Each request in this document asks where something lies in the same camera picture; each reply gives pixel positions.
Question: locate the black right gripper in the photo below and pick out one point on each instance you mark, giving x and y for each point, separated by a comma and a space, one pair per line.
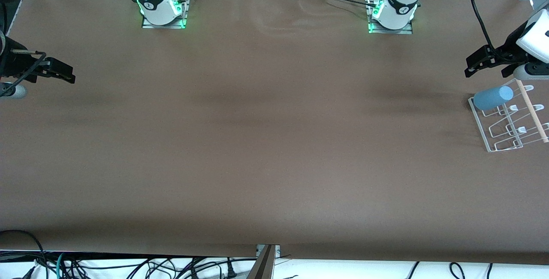
13, 65

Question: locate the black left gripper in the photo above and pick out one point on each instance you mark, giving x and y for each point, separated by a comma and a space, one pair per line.
509, 49

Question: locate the blue plastic cup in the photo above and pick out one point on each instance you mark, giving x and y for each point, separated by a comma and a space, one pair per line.
493, 98

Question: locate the wooden rack rod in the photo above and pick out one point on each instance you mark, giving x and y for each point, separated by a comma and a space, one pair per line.
534, 111

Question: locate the brown table cover sheet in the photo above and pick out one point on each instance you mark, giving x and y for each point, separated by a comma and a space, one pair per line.
274, 163

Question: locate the black plug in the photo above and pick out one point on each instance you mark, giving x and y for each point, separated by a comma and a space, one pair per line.
230, 270

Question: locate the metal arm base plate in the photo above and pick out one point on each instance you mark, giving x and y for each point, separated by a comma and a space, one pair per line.
403, 31
150, 25

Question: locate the small metal bracket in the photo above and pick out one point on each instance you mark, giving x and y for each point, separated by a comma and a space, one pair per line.
276, 250

